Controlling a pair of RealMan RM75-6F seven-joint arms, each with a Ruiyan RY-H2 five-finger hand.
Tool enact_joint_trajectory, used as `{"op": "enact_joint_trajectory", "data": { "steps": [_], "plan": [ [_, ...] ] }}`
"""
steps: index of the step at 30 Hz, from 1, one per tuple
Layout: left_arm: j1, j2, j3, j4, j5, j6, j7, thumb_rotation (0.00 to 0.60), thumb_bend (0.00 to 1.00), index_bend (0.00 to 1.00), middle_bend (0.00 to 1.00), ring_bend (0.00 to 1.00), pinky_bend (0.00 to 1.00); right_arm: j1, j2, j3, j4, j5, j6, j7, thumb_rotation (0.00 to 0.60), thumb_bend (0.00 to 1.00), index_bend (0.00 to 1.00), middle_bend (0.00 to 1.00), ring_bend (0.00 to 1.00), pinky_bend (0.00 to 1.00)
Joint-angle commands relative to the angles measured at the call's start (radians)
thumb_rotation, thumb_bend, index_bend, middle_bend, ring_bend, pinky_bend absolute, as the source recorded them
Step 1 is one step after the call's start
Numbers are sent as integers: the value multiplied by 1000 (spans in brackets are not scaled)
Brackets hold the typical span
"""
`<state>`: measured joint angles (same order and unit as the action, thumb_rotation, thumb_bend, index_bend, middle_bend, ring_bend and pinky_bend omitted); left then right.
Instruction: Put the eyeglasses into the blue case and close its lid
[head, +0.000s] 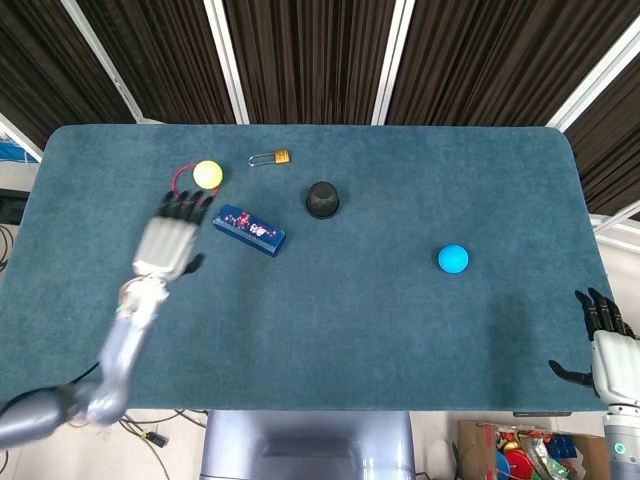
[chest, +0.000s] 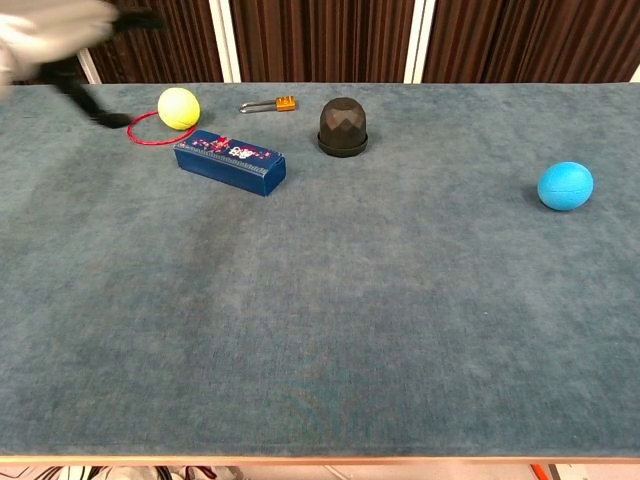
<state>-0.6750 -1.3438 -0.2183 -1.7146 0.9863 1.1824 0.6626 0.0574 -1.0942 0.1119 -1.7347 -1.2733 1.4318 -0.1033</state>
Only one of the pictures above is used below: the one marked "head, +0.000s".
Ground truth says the dark brown pleated curtain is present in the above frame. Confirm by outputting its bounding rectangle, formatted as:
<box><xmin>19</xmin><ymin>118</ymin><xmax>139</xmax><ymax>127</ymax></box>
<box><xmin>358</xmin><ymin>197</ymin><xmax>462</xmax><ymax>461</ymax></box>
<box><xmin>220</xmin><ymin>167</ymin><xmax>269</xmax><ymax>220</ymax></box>
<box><xmin>387</xmin><ymin>0</ymin><xmax>640</xmax><ymax>126</ymax></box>
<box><xmin>224</xmin><ymin>0</ymin><xmax>396</xmax><ymax>126</ymax></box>
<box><xmin>564</xmin><ymin>59</ymin><xmax>640</xmax><ymax>221</ymax></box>
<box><xmin>79</xmin><ymin>0</ymin><xmax>236</xmax><ymax>125</ymax></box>
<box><xmin>0</xmin><ymin>0</ymin><xmax>136</xmax><ymax>149</ymax></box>

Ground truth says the white aluminium frame post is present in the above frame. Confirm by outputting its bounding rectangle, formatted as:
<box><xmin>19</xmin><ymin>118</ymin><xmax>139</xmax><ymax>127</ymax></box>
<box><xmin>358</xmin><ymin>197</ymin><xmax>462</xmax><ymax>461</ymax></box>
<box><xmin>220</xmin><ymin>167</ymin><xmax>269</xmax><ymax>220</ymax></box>
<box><xmin>588</xmin><ymin>204</ymin><xmax>640</xmax><ymax>254</ymax></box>
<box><xmin>370</xmin><ymin>0</ymin><xmax>420</xmax><ymax>126</ymax></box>
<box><xmin>546</xmin><ymin>17</ymin><xmax>640</xmax><ymax>132</ymax></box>
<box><xmin>203</xmin><ymin>0</ymin><xmax>250</xmax><ymax>125</ymax></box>
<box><xmin>62</xmin><ymin>0</ymin><xmax>151</xmax><ymax>124</ymax></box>
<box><xmin>0</xmin><ymin>112</ymin><xmax>44</xmax><ymax>162</ymax></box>

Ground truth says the red plastic disc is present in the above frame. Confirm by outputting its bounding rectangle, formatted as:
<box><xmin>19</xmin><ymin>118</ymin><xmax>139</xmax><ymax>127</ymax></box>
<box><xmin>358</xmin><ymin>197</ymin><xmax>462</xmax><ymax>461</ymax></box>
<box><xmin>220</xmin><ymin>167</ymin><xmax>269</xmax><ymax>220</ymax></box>
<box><xmin>502</xmin><ymin>447</ymin><xmax>534</xmax><ymax>474</ymax></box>

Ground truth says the red cord loop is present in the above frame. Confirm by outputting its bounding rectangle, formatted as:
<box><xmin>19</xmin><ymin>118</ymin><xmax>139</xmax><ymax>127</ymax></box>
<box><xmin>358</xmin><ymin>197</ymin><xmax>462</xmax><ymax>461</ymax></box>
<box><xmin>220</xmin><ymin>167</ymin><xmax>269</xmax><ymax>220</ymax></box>
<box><xmin>172</xmin><ymin>162</ymin><xmax>221</xmax><ymax>199</ymax></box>

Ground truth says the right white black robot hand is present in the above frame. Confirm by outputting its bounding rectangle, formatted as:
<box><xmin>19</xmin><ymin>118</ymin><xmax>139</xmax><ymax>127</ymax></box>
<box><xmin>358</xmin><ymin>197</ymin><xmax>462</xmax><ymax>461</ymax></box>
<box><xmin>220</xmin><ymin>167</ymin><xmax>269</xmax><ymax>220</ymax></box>
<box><xmin>548</xmin><ymin>287</ymin><xmax>640</xmax><ymax>401</ymax></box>

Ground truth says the blue ball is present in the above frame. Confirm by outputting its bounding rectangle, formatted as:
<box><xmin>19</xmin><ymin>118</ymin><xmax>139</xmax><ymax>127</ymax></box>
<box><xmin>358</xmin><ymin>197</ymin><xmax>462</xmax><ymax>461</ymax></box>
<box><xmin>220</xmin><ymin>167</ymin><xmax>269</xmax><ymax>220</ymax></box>
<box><xmin>437</xmin><ymin>243</ymin><xmax>470</xmax><ymax>275</ymax></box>

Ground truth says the yellow ball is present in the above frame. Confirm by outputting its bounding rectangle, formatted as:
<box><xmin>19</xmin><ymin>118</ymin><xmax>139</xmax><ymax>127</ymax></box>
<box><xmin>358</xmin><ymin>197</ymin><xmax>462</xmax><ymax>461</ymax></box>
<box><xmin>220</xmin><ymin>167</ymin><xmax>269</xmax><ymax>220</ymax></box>
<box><xmin>192</xmin><ymin>159</ymin><xmax>224</xmax><ymax>190</ymax></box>

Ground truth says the blue and white box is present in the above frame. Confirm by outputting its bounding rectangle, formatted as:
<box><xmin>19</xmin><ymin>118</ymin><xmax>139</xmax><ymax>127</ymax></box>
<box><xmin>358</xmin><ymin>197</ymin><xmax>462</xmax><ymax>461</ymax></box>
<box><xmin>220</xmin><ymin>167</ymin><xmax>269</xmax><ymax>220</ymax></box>
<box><xmin>212</xmin><ymin>203</ymin><xmax>288</xmax><ymax>259</ymax></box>

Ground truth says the gold padlock with long shackle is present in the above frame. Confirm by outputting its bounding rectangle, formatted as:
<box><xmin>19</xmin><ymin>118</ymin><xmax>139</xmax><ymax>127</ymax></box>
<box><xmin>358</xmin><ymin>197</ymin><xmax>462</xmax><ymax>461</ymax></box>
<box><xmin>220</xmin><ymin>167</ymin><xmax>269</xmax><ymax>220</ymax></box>
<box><xmin>248</xmin><ymin>148</ymin><xmax>293</xmax><ymax>168</ymax></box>

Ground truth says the blue-grey robot torso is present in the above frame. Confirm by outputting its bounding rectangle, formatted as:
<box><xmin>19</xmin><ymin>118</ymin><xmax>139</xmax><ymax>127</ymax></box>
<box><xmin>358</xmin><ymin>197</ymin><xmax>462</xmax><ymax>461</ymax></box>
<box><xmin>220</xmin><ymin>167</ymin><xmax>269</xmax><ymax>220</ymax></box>
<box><xmin>199</xmin><ymin>410</ymin><xmax>416</xmax><ymax>480</ymax></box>

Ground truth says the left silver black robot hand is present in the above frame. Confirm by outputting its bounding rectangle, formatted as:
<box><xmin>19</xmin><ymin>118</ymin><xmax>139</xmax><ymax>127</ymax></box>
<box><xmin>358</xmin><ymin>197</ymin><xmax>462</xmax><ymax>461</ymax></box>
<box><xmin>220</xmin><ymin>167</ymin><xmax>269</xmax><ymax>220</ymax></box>
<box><xmin>132</xmin><ymin>189</ymin><xmax>216</xmax><ymax>284</ymax></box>

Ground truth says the black rectangular container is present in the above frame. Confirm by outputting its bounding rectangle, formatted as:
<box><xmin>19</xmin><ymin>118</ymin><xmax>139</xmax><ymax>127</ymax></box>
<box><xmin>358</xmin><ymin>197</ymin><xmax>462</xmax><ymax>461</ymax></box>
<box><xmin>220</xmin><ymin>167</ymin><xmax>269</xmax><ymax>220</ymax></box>
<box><xmin>0</xmin><ymin>189</ymin><xmax>29</xmax><ymax>224</ymax></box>

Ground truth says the cardboard box of toys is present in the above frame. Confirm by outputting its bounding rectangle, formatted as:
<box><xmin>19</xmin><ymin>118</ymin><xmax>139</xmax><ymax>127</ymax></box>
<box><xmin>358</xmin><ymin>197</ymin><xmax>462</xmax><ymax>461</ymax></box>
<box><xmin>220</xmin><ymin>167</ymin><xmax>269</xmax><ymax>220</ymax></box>
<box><xmin>457</xmin><ymin>419</ymin><xmax>611</xmax><ymax>480</ymax></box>

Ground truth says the blue velvet table cloth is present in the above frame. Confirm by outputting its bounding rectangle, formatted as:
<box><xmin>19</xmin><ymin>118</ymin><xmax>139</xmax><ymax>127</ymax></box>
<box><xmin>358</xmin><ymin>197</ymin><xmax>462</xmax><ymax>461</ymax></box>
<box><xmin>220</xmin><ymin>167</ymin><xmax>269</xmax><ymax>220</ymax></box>
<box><xmin>0</xmin><ymin>124</ymin><xmax>624</xmax><ymax>414</ymax></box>

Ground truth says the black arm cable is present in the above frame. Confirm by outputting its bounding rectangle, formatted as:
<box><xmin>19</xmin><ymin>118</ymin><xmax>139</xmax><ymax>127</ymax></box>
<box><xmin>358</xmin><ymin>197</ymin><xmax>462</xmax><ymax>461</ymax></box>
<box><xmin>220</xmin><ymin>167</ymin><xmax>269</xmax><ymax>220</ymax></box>
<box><xmin>0</xmin><ymin>362</ymin><xmax>101</xmax><ymax>416</ymax></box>

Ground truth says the black faceted dome cup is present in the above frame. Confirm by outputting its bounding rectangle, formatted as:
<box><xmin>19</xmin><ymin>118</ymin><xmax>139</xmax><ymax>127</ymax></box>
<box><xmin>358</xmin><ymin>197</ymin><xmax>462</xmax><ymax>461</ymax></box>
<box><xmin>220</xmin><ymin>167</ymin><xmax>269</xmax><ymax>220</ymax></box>
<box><xmin>304</xmin><ymin>180</ymin><xmax>344</xmax><ymax>220</ymax></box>

